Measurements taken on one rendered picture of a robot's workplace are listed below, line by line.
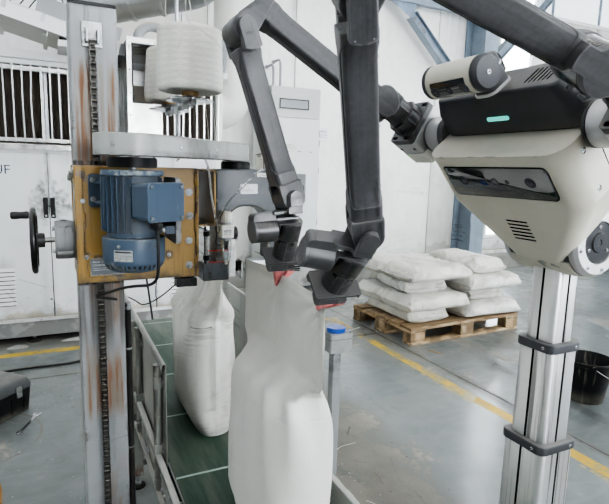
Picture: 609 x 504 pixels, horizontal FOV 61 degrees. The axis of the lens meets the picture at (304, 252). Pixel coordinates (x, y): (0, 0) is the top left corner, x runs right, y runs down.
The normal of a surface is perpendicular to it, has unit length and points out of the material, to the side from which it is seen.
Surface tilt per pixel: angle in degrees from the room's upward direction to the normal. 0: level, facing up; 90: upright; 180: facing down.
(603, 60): 117
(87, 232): 90
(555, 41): 111
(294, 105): 90
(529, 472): 90
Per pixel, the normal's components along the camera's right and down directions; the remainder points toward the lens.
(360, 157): 0.07, 0.60
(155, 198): 0.77, 0.12
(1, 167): 0.43, 0.15
